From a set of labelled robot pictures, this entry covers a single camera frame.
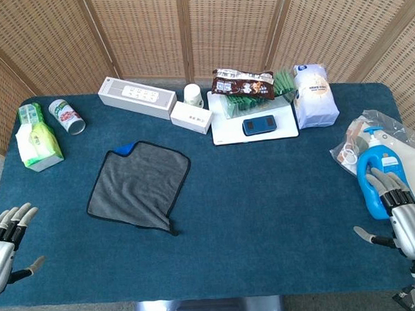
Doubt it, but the bamboo folding screen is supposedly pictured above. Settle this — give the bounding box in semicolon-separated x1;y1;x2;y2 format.
0;0;415;165

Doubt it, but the white green drink can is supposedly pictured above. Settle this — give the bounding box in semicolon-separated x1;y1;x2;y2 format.
48;98;87;138

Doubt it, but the white rectangular board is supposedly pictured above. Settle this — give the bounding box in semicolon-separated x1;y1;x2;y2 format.
206;85;300;147

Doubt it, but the blue whiteboard eraser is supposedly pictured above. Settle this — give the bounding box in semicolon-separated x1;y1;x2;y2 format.
241;115;278;138

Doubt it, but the teal carpet table cover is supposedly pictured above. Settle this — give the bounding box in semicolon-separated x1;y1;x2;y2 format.
0;73;415;311

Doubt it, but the white flour bag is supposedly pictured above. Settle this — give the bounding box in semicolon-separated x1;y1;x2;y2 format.
290;62;341;130

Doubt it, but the long white power strip box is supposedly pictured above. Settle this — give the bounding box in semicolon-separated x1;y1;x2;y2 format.
96;72;179;125

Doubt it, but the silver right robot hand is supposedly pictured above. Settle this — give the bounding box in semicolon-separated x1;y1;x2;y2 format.
350;165;415;264

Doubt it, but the white paper cup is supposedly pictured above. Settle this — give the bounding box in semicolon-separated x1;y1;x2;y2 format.
182;82;205;109

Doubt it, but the brown snack bag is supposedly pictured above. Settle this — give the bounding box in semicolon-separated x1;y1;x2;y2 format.
211;65;277;104

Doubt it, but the small white cardboard box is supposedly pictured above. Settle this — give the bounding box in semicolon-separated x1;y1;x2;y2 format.
169;98;215;138

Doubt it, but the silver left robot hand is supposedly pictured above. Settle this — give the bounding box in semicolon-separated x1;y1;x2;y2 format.
0;202;48;299

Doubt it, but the clear plastic zip bag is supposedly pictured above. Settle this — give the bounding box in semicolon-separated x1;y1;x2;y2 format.
327;106;415;210

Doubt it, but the grey and blue cloth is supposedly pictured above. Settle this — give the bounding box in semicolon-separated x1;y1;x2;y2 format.
82;138;196;242

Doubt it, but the clear box of green sachets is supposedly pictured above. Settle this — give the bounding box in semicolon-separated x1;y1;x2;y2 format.
218;68;300;120

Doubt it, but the blue detergent pump bottle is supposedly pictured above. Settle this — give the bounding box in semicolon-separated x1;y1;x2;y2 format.
353;125;406;222

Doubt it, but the green white tissue pack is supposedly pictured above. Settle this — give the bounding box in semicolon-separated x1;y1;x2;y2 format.
13;101;65;174

